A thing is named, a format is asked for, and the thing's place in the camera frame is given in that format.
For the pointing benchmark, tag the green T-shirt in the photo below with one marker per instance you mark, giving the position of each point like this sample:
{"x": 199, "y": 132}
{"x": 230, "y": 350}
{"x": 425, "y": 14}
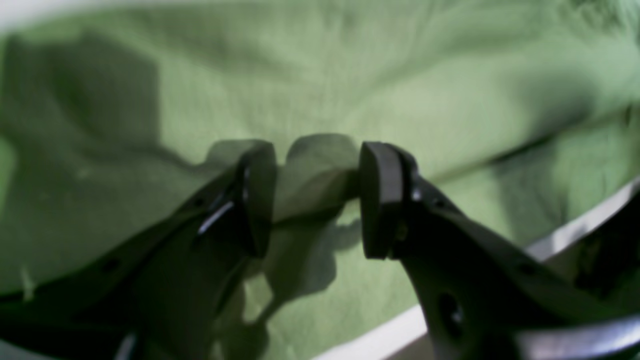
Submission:
{"x": 113, "y": 112}

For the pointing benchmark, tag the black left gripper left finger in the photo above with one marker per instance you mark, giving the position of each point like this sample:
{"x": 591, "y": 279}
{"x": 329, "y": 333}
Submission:
{"x": 156, "y": 296}

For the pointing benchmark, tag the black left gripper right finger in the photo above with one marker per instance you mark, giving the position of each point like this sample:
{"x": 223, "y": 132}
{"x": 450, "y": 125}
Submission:
{"x": 482, "y": 298}

